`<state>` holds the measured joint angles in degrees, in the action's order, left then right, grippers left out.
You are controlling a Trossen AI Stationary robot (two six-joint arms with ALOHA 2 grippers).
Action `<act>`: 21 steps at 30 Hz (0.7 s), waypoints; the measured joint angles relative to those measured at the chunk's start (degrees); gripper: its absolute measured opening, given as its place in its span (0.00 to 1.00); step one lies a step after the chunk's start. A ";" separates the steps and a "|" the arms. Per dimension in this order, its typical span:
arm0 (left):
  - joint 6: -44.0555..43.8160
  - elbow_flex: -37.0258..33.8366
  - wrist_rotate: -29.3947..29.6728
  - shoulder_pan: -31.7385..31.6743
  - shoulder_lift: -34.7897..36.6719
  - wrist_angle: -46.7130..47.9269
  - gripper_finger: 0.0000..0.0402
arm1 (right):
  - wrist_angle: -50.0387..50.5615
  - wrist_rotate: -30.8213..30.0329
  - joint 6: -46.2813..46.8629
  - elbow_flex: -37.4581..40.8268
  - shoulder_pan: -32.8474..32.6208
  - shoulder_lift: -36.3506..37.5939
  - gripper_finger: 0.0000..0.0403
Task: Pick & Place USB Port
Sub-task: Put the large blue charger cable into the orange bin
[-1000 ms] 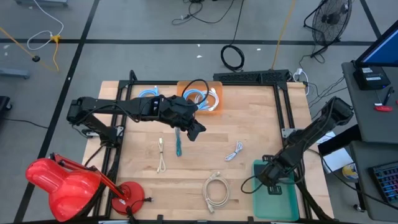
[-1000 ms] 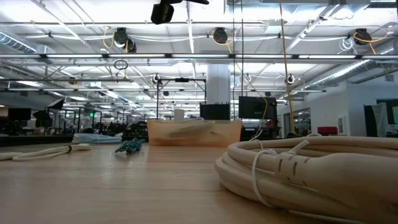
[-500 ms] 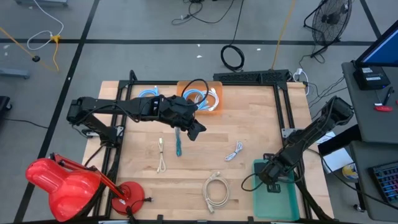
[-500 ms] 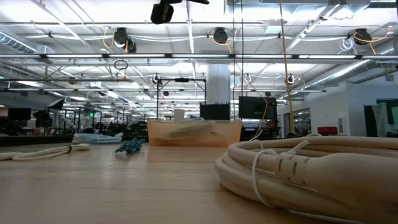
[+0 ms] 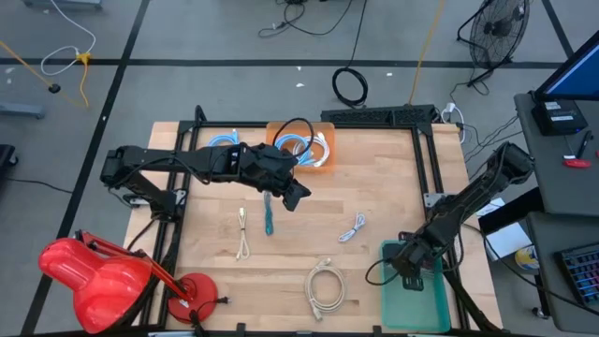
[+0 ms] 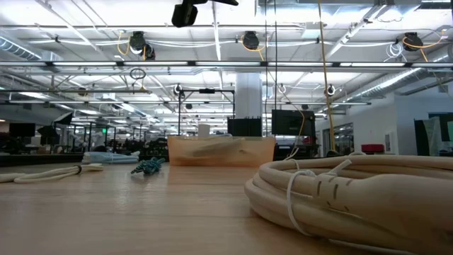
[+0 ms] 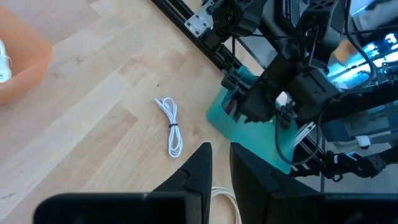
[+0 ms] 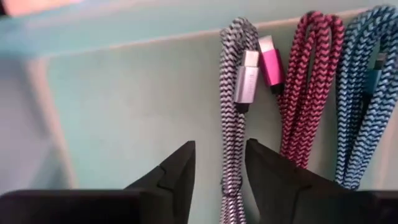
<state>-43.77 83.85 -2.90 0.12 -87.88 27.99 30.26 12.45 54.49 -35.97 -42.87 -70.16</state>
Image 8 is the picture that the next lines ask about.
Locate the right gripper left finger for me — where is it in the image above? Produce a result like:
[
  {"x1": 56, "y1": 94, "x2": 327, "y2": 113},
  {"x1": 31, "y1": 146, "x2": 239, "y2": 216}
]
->
[{"x1": 123, "y1": 139, "x2": 197, "y2": 224}]

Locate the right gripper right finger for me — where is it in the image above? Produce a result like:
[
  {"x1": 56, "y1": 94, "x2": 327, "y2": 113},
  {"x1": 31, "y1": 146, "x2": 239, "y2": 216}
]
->
[{"x1": 244, "y1": 138, "x2": 351, "y2": 224}]

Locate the grey braided USB cable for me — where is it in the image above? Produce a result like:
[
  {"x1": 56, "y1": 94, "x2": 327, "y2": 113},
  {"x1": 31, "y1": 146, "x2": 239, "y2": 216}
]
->
[{"x1": 219, "y1": 17, "x2": 261, "y2": 224}]

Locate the magenta braided USB cable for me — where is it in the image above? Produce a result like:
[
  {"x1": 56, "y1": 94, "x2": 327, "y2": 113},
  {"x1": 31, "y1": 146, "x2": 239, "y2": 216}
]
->
[{"x1": 257, "y1": 11, "x2": 346, "y2": 170}]

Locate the green plastic bin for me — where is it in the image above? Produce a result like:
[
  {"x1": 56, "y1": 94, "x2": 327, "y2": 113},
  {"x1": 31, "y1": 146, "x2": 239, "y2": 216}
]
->
[{"x1": 0, "y1": 0, "x2": 398, "y2": 224}]

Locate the blue-green braided USB cable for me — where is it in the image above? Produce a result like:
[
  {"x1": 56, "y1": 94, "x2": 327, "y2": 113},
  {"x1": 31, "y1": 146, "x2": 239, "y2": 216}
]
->
[{"x1": 334, "y1": 4, "x2": 398, "y2": 190}]

